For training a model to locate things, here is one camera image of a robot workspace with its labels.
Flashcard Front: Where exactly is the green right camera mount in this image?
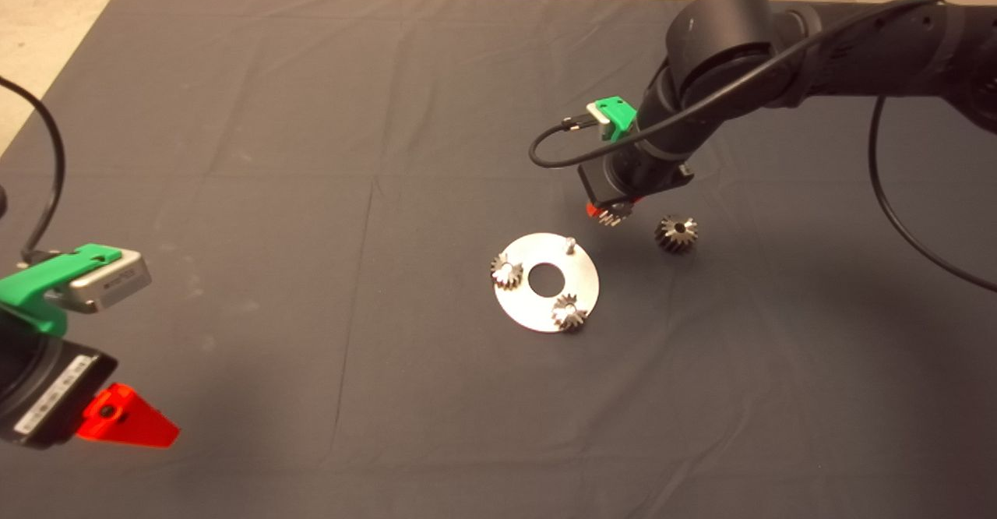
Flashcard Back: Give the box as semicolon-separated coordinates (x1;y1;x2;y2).
594;96;638;143

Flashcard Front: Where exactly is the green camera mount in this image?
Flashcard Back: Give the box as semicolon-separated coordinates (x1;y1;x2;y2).
594;96;638;143
0;244;123;338

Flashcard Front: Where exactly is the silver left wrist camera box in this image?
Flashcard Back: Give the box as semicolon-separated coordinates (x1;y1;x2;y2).
66;249;153;314

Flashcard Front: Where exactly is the round metal plate with hole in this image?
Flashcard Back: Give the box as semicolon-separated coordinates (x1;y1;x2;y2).
491;232;601;334

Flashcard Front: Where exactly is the larger steel gear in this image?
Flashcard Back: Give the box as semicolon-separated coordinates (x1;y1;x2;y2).
654;214;699;253

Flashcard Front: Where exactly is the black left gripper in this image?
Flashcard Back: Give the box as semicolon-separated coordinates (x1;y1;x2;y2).
0;340;181;450

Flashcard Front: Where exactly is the black camera cable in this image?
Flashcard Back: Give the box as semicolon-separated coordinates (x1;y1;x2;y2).
0;75;66;264
529;0;997;294

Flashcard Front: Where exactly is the black left camera cable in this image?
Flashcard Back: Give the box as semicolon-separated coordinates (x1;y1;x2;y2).
0;75;66;264

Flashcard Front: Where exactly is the dark grey table cloth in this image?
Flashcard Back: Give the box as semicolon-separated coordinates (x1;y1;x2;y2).
0;0;997;519

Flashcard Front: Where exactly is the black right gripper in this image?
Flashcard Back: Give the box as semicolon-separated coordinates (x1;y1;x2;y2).
578;157;696;218

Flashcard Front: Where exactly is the green left camera mount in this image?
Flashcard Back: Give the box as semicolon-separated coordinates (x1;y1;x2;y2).
0;244;123;338

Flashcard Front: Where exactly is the black right camera cable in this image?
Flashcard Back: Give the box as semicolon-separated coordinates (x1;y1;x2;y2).
529;0;997;294

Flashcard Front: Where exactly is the small steel gear on pin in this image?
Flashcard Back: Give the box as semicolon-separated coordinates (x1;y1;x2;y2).
490;253;524;291
551;294;589;333

